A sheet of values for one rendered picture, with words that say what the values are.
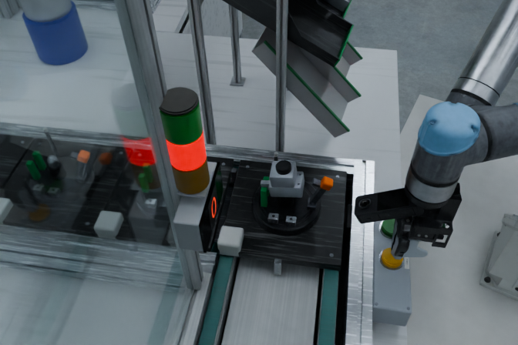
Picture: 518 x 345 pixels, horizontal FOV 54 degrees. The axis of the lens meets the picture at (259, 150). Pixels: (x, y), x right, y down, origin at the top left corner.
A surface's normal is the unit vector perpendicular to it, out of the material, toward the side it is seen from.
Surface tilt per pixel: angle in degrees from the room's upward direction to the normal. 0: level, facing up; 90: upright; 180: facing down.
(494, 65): 39
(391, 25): 0
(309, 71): 45
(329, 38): 25
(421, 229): 90
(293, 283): 0
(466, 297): 0
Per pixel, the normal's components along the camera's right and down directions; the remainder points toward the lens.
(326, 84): 0.65, -0.32
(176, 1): -0.02, -0.69
